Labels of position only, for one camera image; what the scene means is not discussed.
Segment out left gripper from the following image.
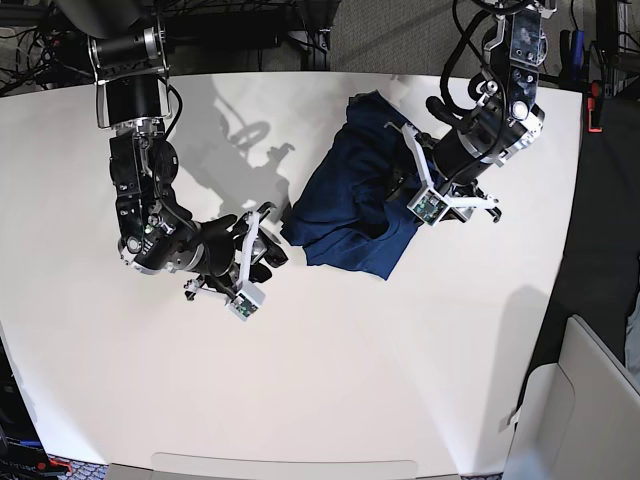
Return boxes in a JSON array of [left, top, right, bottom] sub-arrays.
[[385, 130, 489, 203]]

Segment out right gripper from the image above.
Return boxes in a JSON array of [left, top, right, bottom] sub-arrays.
[[186, 214, 288, 293]]

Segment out blue long-sleeve T-shirt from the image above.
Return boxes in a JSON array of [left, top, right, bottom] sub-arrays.
[[281, 91, 420, 280]]

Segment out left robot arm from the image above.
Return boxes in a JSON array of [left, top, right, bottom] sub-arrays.
[[398, 1, 552, 226]]

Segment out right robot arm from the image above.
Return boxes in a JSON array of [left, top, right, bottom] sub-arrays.
[[57, 1, 288, 294]]

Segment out black and blue clamp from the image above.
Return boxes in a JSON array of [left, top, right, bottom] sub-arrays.
[[538, 30, 590, 94]]

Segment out red and black clamp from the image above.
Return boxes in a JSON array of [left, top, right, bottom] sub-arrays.
[[586, 80, 605, 133]]

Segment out white plastic bin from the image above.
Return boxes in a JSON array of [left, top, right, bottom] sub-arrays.
[[503, 316, 639, 480]]

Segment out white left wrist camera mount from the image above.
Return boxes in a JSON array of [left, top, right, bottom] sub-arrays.
[[384, 121, 502, 226]]

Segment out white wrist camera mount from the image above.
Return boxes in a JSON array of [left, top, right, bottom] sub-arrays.
[[384, 121, 502, 226], [184, 202, 277, 321]]

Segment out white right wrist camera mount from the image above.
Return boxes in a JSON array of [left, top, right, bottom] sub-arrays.
[[184, 202, 277, 321]]

